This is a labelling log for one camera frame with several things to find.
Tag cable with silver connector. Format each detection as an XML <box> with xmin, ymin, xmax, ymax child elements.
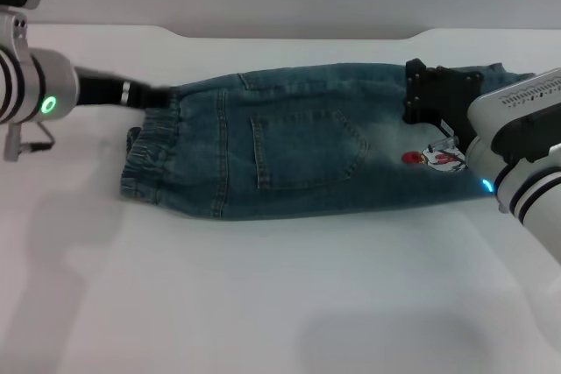
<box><xmin>428</xmin><ymin>118</ymin><xmax>466</xmax><ymax>160</ymax></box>

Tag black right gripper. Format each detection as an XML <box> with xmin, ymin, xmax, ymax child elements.
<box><xmin>401</xmin><ymin>58</ymin><xmax>486</xmax><ymax>144</ymax></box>

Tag blue denim shorts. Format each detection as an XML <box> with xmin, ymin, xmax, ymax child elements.
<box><xmin>120</xmin><ymin>61</ymin><xmax>536</xmax><ymax>222</ymax></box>

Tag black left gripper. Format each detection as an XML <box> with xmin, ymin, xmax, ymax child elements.
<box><xmin>73</xmin><ymin>66</ymin><xmax>177</xmax><ymax>111</ymax></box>

